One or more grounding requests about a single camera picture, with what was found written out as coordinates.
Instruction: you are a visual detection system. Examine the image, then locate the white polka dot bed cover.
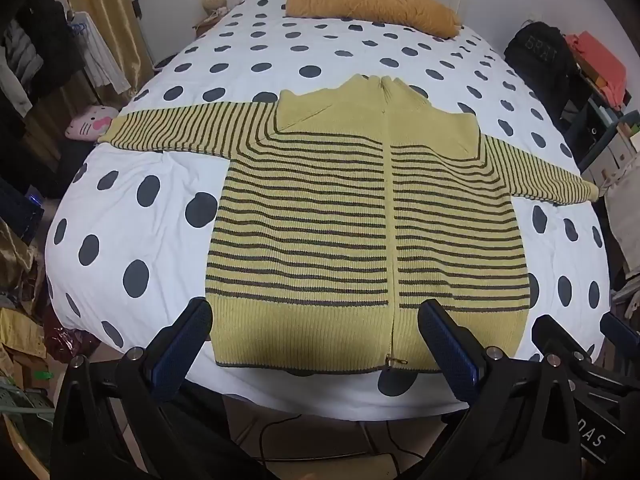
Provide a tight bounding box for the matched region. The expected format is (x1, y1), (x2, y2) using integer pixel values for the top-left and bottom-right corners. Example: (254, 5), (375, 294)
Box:
(44, 0), (613, 423)

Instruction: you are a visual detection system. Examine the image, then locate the white striped hanging garment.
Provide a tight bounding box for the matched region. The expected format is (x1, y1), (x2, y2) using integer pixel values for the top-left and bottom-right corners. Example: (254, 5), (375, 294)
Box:
(67, 10), (131, 95)

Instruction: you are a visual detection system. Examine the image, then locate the gold curtain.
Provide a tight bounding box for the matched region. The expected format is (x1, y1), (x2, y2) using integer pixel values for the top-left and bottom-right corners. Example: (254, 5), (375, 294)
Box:
(65, 0), (156, 92)

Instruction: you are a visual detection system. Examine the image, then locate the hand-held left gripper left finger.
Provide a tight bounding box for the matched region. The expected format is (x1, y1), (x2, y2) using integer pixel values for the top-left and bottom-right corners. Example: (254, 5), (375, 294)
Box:
(50, 297), (266, 480)

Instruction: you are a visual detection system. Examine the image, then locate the black hanging garment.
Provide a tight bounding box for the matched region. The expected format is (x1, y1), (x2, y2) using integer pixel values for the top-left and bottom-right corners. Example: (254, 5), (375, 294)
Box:
(5, 0), (83, 101)

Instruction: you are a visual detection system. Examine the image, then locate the white storage box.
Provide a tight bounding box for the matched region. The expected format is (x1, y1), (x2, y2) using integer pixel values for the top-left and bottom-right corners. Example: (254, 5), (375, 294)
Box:
(580, 110), (640, 187)

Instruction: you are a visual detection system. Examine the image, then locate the yellow striped knit sweater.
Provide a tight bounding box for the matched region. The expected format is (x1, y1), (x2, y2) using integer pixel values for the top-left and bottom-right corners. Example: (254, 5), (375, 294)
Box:
(97, 74), (601, 375)

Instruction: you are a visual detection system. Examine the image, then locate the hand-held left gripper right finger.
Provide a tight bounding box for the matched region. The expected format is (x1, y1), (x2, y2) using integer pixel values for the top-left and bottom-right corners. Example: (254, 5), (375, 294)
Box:
(394, 299), (586, 480)

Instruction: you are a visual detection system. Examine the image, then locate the black backpack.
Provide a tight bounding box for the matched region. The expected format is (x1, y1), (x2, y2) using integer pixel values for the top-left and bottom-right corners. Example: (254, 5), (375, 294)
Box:
(504, 21), (582, 107)

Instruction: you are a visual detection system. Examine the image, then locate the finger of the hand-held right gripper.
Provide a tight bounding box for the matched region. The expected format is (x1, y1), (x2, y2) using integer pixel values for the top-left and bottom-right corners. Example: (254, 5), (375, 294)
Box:
(531, 315), (601, 376)
(600, 312), (640, 356)

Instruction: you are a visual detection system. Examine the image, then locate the orange cloth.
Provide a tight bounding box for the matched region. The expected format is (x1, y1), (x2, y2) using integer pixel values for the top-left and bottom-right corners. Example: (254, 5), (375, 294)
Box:
(565, 31), (629, 109)

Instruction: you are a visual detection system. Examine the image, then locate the pink cat plush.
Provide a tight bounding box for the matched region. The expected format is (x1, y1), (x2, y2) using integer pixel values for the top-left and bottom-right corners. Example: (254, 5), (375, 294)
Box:
(65, 105), (121, 141)

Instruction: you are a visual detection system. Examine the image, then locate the orange knit pillow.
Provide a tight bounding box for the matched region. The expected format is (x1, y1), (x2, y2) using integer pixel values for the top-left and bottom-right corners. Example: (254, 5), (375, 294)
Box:
(284, 0), (463, 40)

